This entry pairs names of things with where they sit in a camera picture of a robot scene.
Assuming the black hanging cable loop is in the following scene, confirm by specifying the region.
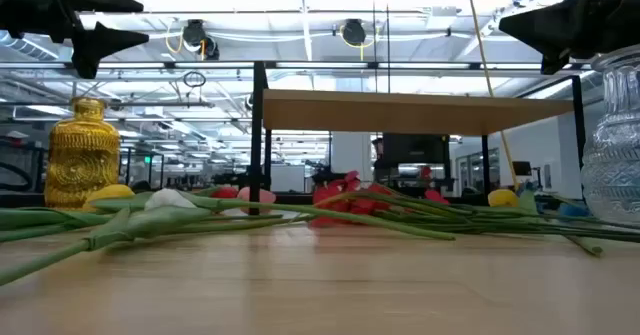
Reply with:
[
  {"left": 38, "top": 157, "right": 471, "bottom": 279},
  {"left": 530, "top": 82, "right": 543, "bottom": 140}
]
[{"left": 182, "top": 70, "right": 208, "bottom": 89}]

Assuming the clear glass vase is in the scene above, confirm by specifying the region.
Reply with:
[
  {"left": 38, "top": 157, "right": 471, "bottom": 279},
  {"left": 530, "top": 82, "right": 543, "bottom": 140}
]
[{"left": 580, "top": 44, "right": 640, "bottom": 226}]

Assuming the yellow hanging cord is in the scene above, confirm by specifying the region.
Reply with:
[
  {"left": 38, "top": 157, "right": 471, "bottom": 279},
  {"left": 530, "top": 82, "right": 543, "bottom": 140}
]
[{"left": 464, "top": 0, "right": 520, "bottom": 192}]

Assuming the pink tulip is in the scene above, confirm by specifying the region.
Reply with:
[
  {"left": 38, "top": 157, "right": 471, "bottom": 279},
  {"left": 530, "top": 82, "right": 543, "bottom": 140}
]
[{"left": 0, "top": 186, "right": 277, "bottom": 286}]

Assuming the black curved hose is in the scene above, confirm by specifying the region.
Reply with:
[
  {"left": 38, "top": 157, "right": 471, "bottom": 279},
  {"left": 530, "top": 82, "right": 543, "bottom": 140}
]
[{"left": 0, "top": 160, "right": 34, "bottom": 192}]

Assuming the person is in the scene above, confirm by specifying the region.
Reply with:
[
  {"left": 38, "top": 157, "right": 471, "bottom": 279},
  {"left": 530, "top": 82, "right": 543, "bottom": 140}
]
[{"left": 370, "top": 137, "right": 386, "bottom": 184}]

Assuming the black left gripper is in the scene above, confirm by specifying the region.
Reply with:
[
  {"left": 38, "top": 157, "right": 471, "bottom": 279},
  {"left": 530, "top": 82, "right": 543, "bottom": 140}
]
[{"left": 0, "top": 0, "right": 150, "bottom": 80}]

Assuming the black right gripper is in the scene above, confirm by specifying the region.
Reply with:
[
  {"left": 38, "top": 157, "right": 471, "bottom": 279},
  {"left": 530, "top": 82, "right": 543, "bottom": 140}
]
[{"left": 498, "top": 0, "right": 640, "bottom": 75}]

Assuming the large black monitor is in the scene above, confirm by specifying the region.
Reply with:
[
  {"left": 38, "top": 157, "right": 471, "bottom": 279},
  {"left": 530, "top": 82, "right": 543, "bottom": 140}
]
[{"left": 382, "top": 133, "right": 451, "bottom": 165}]

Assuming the yellow glass vase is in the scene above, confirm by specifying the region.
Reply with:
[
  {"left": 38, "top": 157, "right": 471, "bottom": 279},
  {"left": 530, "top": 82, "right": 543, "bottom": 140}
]
[{"left": 43, "top": 97, "right": 122, "bottom": 210}]

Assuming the wooden shelf black frame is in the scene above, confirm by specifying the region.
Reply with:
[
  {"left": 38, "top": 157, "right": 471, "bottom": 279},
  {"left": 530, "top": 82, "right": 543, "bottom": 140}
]
[{"left": 249, "top": 60, "right": 587, "bottom": 217}]

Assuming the black ceiling cable reel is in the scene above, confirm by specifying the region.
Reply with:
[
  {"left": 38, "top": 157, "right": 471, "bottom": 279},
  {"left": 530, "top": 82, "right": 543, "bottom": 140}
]
[
  {"left": 339, "top": 18, "right": 369, "bottom": 48},
  {"left": 181, "top": 18, "right": 221, "bottom": 61}
]

